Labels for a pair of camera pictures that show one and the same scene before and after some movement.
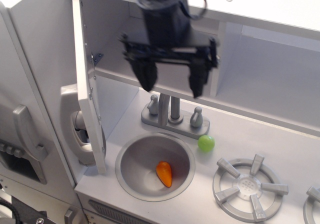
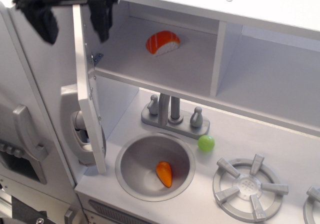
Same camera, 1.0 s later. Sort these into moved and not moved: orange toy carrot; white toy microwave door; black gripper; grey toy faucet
Moved: black gripper
Not moved: orange toy carrot; white toy microwave door; grey toy faucet
